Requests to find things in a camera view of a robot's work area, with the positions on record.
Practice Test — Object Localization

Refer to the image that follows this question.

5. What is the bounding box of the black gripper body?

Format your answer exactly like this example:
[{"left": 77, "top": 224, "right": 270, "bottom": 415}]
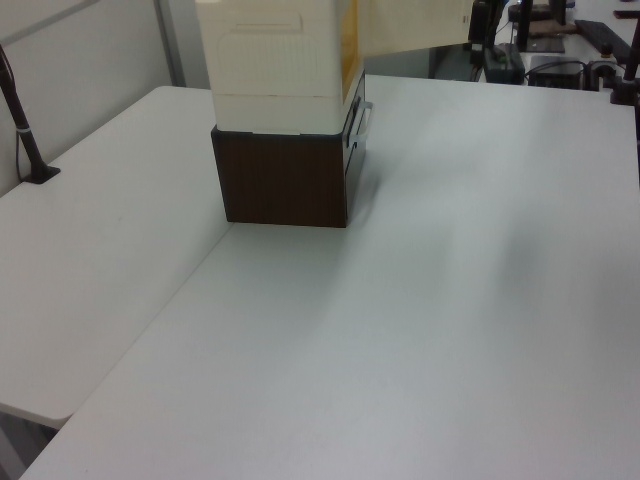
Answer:
[{"left": 468, "top": 0, "right": 502, "bottom": 45}]

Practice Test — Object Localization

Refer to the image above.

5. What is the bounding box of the cream cabinet door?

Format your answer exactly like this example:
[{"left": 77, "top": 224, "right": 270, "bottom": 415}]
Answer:
[{"left": 356, "top": 0, "right": 475, "bottom": 57}]

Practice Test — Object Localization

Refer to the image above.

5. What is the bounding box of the cream plastic cabinet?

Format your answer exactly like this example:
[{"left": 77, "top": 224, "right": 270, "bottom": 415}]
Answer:
[{"left": 193, "top": 0, "right": 367, "bottom": 138}]

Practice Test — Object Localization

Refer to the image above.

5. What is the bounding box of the black box with green part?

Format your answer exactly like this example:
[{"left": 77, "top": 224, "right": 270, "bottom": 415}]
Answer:
[{"left": 482, "top": 43, "right": 526, "bottom": 84}]

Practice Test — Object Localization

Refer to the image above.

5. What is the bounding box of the black monitor stand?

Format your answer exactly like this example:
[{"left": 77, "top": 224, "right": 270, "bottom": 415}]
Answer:
[{"left": 508, "top": 0, "right": 567, "bottom": 54}]

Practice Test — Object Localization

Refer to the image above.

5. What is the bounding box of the black electronics box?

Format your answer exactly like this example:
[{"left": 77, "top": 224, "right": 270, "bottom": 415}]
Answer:
[{"left": 527, "top": 54, "right": 587, "bottom": 89}]

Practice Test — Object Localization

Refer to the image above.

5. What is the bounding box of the black clamp stand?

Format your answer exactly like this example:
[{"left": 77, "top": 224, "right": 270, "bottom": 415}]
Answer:
[{"left": 584, "top": 0, "right": 640, "bottom": 107}]

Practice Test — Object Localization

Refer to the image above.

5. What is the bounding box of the dark brown wooden drawer box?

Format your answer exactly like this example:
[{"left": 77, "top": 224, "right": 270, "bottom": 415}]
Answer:
[{"left": 210, "top": 74, "right": 371, "bottom": 230}]

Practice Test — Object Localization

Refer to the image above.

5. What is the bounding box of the white drawer handle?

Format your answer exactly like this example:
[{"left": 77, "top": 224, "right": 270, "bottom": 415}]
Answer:
[{"left": 346, "top": 97, "right": 375, "bottom": 148}]

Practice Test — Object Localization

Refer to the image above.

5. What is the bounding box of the grey partition post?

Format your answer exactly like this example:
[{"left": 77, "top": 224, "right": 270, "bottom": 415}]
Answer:
[{"left": 152, "top": 0, "right": 187, "bottom": 89}]

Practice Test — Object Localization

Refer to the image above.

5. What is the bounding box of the black camera stand pole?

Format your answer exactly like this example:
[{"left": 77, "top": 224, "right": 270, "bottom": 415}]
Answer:
[{"left": 0, "top": 43, "right": 62, "bottom": 187}]

